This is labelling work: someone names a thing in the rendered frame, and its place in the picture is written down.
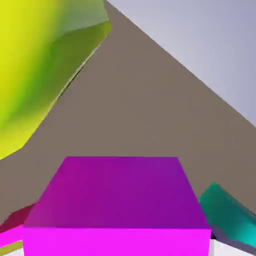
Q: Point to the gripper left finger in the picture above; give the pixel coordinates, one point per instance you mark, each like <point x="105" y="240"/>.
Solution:
<point x="11" y="251"/>

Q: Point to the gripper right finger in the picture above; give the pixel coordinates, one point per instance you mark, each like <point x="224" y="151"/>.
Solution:
<point x="220" y="249"/>

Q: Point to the small magenta cube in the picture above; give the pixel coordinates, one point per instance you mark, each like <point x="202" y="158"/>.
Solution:
<point x="118" y="210"/>

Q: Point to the small crimson cube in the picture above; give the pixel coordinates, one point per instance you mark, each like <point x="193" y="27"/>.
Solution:
<point x="14" y="226"/>

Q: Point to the small teal cube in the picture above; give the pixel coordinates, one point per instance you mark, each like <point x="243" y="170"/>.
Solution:
<point x="228" y="216"/>

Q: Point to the large yellow-green box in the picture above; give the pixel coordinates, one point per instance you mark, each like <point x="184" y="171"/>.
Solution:
<point x="30" y="66"/>

